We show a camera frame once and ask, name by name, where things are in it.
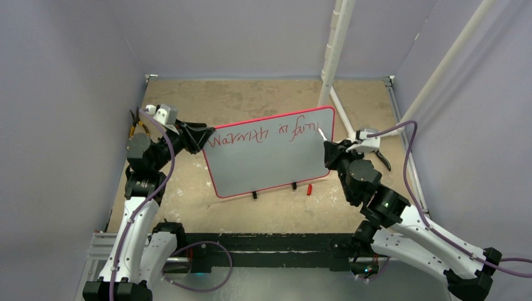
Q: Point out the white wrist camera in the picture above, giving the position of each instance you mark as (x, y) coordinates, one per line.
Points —
(166, 115)
(362, 143)

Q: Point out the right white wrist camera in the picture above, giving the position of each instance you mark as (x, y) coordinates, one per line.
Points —
(362, 143)

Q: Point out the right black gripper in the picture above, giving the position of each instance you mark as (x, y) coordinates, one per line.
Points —
(331, 157)

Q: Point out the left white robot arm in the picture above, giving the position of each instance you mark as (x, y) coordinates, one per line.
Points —
(137, 216)

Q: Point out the pink framed whiteboard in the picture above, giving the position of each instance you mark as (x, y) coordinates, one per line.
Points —
(268, 152)

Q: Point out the white red marker pen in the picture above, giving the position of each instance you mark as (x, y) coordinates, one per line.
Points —
(322, 134)

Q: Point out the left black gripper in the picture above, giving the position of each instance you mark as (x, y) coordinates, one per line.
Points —
(192, 135)

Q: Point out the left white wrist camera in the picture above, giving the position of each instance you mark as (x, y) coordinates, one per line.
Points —
(166, 115)

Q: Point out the yellow handled pliers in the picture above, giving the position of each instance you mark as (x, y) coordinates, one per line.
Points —
(136, 121)

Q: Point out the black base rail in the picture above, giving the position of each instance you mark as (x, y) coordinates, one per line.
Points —
(334, 251)

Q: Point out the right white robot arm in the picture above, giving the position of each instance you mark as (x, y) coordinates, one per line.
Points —
(395, 227)

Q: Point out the aluminium frame rail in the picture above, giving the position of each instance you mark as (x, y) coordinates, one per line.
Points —
(102, 244)

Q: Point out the black handled pliers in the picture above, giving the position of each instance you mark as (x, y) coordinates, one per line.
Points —
(383, 159)

